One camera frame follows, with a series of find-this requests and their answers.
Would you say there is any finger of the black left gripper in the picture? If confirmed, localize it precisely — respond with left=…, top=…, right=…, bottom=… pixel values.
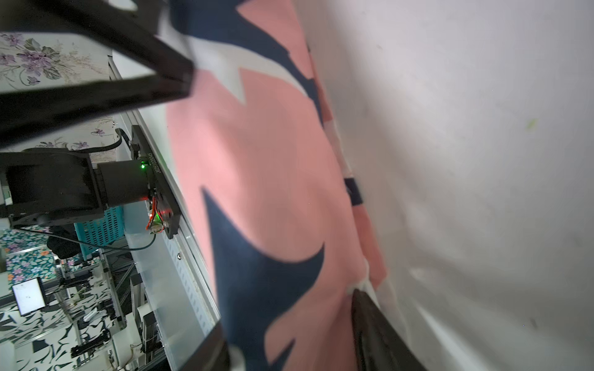
left=1, top=74, right=193, bottom=148
left=13, top=1, right=193, bottom=81

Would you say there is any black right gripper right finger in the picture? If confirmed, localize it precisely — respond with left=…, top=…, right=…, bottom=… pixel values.
left=351, top=289, right=426, bottom=371

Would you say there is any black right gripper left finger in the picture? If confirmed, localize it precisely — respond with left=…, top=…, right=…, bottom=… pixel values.
left=181, top=322, right=231, bottom=371

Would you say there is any pink patterned garment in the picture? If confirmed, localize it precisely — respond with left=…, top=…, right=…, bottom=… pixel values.
left=161, top=1, right=387, bottom=370

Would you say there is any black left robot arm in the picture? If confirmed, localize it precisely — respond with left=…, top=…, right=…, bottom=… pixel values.
left=1, top=1, right=193, bottom=233

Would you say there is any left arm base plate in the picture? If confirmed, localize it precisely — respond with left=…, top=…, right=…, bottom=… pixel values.
left=131, top=125, right=182, bottom=240

